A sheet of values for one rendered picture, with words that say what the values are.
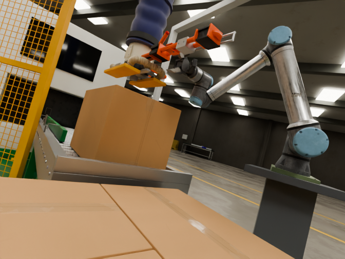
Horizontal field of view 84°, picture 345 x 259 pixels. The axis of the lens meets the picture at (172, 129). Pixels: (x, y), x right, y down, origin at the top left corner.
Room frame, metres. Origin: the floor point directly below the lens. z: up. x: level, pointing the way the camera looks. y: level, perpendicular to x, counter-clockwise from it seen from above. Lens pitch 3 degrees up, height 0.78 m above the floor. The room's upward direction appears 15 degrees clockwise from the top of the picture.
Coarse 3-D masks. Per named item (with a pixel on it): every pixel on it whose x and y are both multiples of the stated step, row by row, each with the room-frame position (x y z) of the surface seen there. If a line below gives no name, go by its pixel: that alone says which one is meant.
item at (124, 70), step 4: (124, 64) 1.01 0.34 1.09; (112, 68) 1.14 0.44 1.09; (116, 68) 1.10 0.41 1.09; (120, 68) 1.07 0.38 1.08; (124, 68) 1.05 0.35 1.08; (128, 68) 1.03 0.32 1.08; (132, 68) 1.04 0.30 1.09; (136, 68) 1.05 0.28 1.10; (104, 72) 1.27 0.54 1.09; (108, 72) 1.24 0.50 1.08; (112, 72) 1.21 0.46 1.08; (116, 72) 1.18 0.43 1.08; (120, 72) 1.16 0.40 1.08; (124, 72) 1.13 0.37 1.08; (128, 72) 1.11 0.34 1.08; (132, 72) 1.09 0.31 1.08; (136, 72) 1.07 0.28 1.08; (112, 76) 1.30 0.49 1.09; (116, 76) 1.28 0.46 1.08; (120, 76) 1.25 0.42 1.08; (124, 76) 1.22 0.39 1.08
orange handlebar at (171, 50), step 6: (216, 30) 0.71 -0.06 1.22; (192, 36) 0.80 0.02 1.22; (216, 36) 0.72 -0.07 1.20; (192, 42) 0.81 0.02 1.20; (162, 48) 0.97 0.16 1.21; (168, 48) 0.92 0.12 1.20; (174, 48) 0.96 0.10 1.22; (144, 54) 1.11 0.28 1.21; (168, 54) 1.00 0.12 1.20; (174, 54) 0.97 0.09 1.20; (150, 60) 1.15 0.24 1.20; (156, 72) 1.36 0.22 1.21; (162, 78) 1.44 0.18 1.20
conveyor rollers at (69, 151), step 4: (68, 128) 2.61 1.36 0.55; (72, 128) 2.73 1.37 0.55; (52, 132) 1.81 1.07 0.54; (68, 132) 2.14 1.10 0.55; (72, 132) 2.25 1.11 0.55; (68, 136) 1.81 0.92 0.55; (68, 140) 1.57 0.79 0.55; (60, 144) 1.30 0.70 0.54; (64, 144) 1.32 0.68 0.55; (68, 144) 1.41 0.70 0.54; (64, 148) 1.23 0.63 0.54; (68, 148) 1.25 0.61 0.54; (68, 152) 1.10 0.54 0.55; (72, 152) 1.18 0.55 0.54; (76, 156) 1.11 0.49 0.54
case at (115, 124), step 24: (96, 96) 1.09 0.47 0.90; (120, 96) 0.88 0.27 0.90; (144, 96) 0.95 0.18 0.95; (96, 120) 0.98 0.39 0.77; (120, 120) 0.90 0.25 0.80; (144, 120) 0.97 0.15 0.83; (168, 120) 1.06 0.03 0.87; (72, 144) 1.27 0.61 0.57; (96, 144) 0.89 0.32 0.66; (120, 144) 0.92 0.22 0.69; (144, 144) 0.99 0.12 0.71; (168, 144) 1.08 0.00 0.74
